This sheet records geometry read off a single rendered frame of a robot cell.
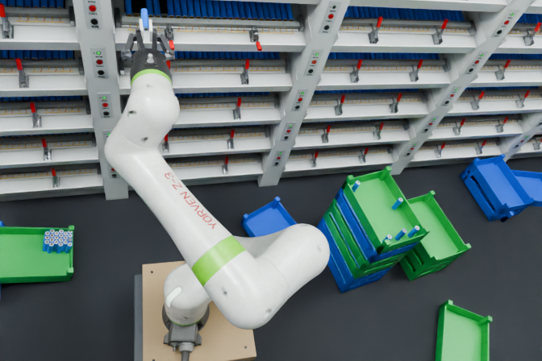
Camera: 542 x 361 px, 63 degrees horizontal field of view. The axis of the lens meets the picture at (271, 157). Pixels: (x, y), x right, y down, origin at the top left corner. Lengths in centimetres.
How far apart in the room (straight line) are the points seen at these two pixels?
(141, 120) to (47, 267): 110
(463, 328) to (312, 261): 134
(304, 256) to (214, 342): 62
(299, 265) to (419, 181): 164
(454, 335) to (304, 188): 93
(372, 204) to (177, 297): 86
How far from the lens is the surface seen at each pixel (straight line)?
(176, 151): 183
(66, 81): 155
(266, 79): 162
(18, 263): 194
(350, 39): 160
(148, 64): 105
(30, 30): 144
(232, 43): 144
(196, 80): 156
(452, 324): 220
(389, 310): 208
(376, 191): 181
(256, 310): 90
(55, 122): 170
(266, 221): 205
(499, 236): 259
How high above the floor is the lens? 177
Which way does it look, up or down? 51 degrees down
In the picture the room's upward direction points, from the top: 19 degrees clockwise
